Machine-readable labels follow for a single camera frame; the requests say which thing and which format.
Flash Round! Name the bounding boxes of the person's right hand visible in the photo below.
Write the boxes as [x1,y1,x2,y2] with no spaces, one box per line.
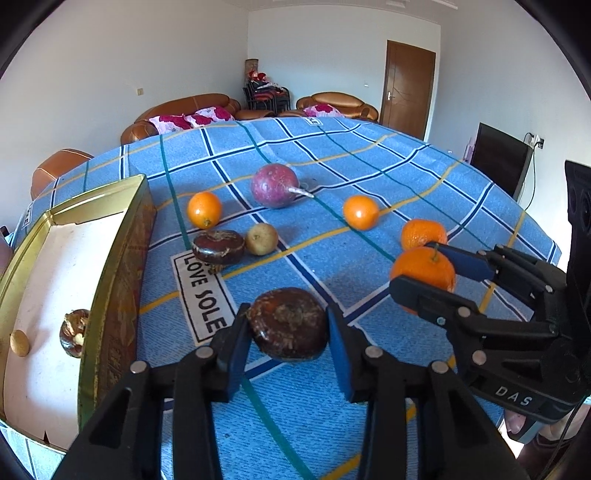
[505,406,543,445]

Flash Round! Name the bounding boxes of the blue plaid blanket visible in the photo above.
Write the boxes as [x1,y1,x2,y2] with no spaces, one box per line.
[9,117,563,480]

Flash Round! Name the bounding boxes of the red round radish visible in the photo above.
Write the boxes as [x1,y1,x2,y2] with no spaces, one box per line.
[250,164,315,209]

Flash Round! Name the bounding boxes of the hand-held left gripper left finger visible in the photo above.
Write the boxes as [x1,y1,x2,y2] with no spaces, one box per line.
[51,302,252,480]

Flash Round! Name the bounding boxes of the long brown leather sofa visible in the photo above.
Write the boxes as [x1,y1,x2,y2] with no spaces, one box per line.
[121,93,242,145]

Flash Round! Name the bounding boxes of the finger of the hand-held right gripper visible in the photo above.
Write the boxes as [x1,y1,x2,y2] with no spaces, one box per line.
[389,276,568,376]
[427,241,568,324]

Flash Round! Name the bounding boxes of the gold tin box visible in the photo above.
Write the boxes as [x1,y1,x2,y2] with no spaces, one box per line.
[0,174,158,455]

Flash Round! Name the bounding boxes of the brown water chestnut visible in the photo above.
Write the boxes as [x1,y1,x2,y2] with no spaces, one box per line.
[192,230,246,274]
[246,287,330,361]
[59,309,90,357]

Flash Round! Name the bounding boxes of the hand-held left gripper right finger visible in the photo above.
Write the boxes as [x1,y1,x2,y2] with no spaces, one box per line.
[325,305,518,480]

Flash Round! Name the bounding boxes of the red cloth items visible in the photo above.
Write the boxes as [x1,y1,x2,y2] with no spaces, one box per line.
[248,70,280,90]

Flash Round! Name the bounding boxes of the black power cable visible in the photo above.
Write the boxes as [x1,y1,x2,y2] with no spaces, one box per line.
[519,133,539,206]

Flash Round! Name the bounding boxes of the black television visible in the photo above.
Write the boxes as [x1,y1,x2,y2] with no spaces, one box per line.
[470,122,530,200]

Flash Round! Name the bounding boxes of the brown leather armchair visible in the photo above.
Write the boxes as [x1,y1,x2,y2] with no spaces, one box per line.
[31,148,94,200]
[279,92,379,123]

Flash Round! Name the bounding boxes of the orange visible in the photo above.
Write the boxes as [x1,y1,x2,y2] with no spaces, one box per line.
[390,246,457,315]
[401,219,448,252]
[187,191,223,230]
[343,195,380,232]

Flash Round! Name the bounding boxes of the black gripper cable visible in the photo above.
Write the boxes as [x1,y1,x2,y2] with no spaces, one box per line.
[542,401,580,480]

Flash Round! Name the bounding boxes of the stack of black chairs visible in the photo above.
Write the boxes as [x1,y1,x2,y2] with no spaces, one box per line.
[243,80,291,116]

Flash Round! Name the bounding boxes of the brown wooden door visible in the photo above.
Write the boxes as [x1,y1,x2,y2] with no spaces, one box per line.
[381,40,437,140]

